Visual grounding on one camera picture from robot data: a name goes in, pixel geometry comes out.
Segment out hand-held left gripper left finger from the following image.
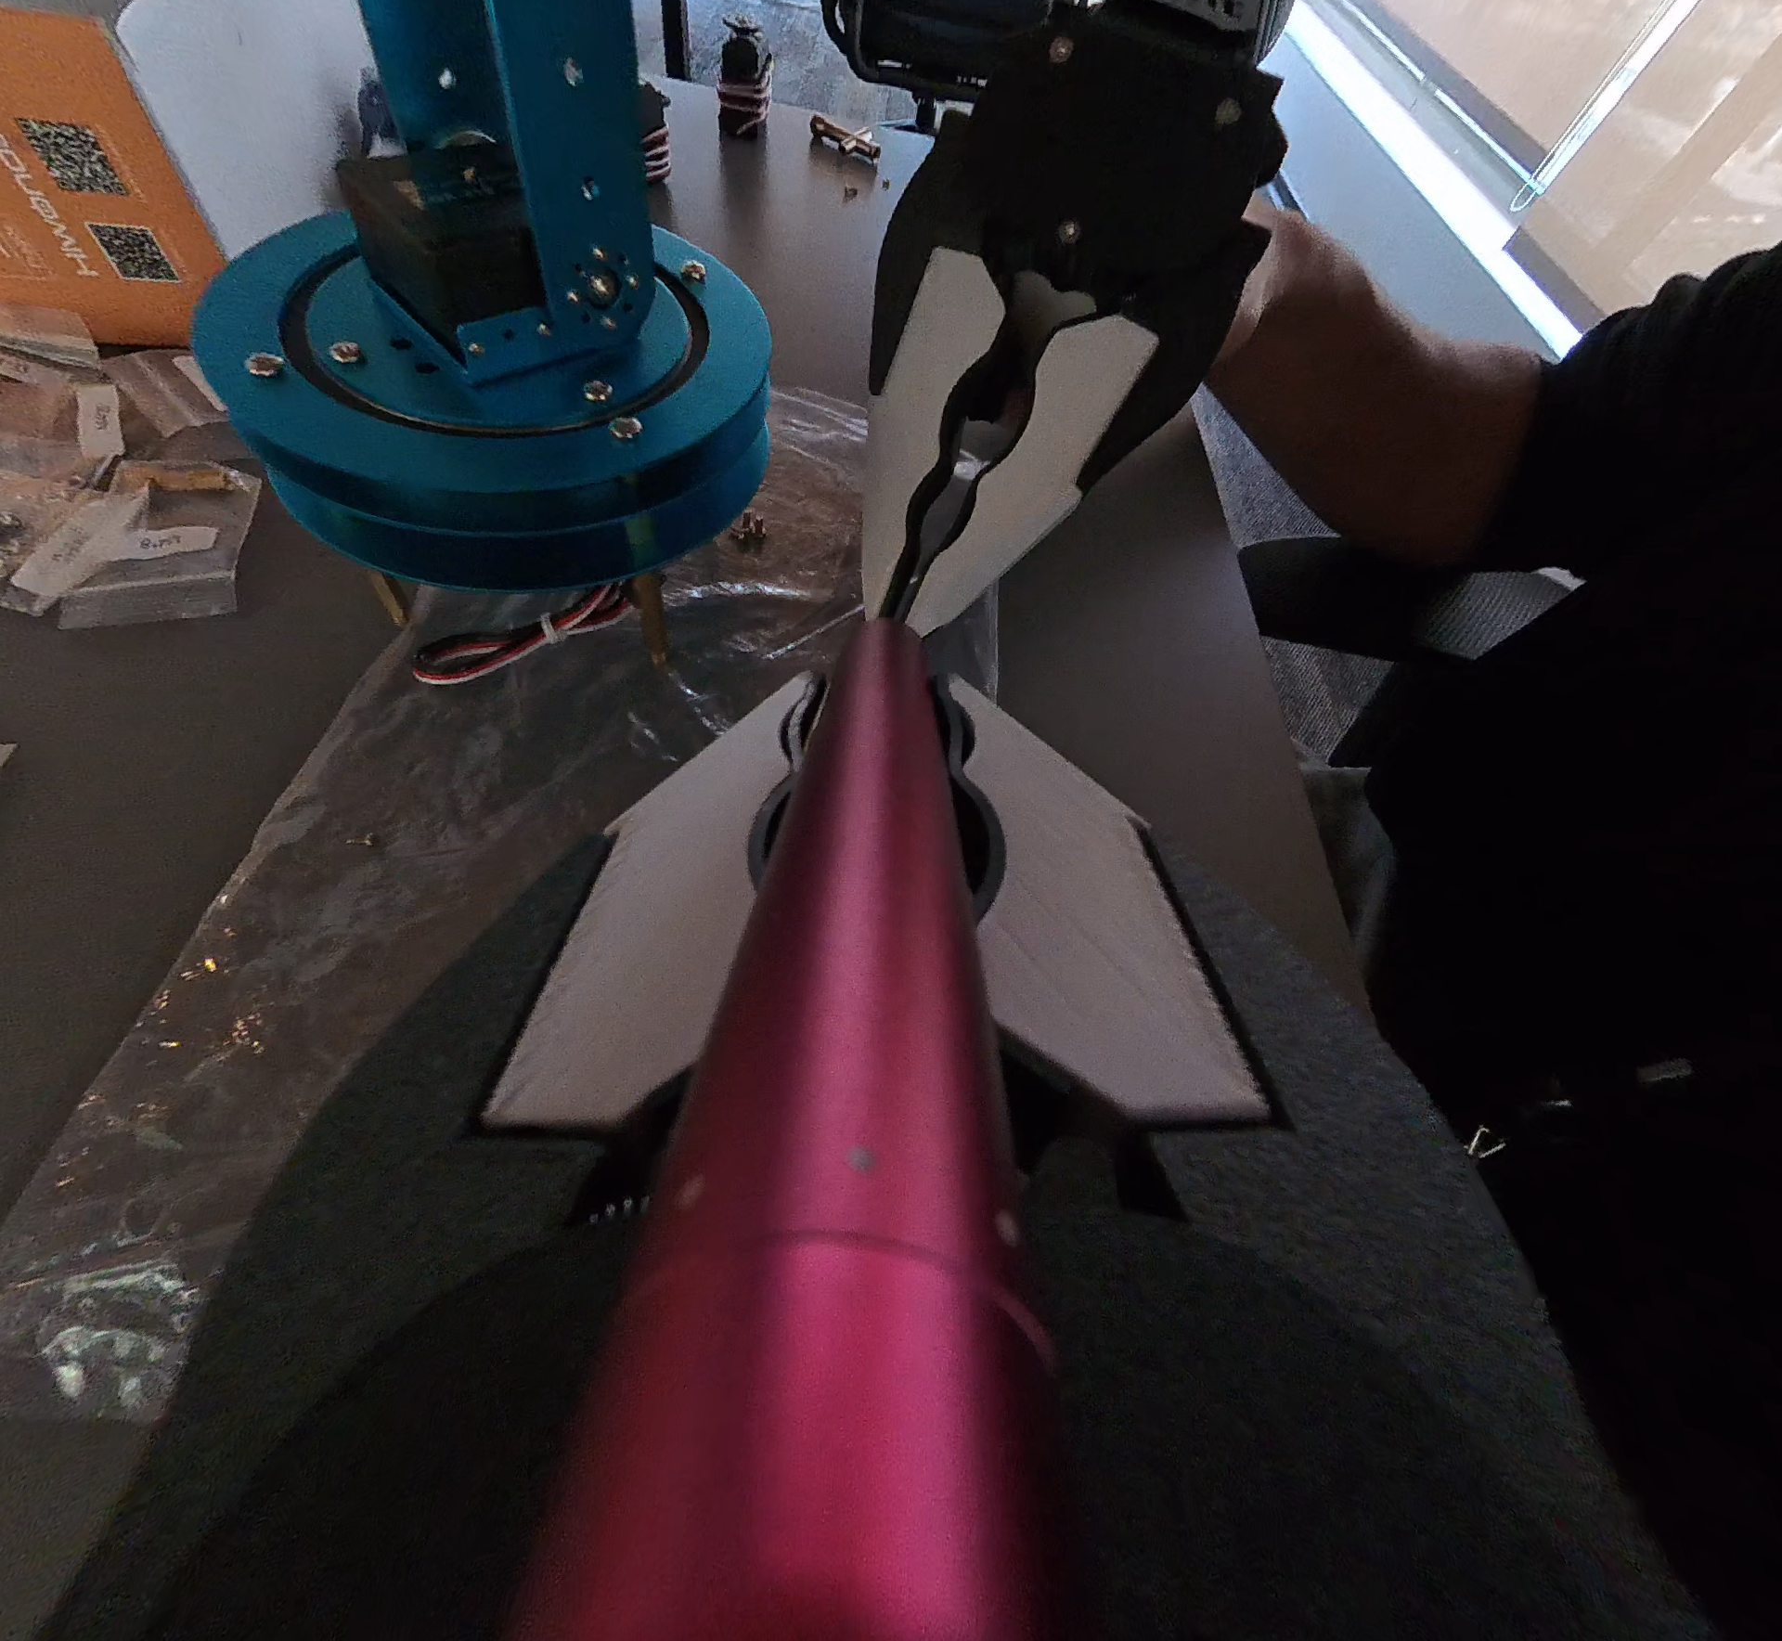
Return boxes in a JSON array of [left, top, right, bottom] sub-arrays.
[[485, 673, 837, 1128]]

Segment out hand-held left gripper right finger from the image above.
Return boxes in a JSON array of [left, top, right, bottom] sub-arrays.
[[927, 672, 1273, 1128]]

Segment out blue toy robot arm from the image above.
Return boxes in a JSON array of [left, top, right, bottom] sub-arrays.
[[191, 0, 773, 670]]

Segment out red white black cable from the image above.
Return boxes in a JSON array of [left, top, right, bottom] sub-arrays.
[[413, 584, 635, 687]]

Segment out large clear plastic bag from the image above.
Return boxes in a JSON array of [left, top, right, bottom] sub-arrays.
[[0, 384, 1007, 1462]]

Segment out pile of small parts bags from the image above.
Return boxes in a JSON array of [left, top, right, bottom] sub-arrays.
[[0, 303, 266, 633]]

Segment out magenta metal screwdriver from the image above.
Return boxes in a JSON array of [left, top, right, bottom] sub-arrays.
[[507, 618, 1103, 1641]]

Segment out white board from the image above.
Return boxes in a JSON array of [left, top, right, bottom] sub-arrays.
[[114, 0, 385, 230]]

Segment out person's right hand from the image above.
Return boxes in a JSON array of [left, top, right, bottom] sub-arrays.
[[1208, 199, 1373, 397]]

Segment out orange cardboard box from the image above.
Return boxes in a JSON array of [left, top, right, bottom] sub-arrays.
[[0, 5, 231, 349]]

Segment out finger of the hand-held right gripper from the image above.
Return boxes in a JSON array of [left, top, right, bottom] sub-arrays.
[[903, 275, 1160, 636], [866, 248, 1004, 621]]

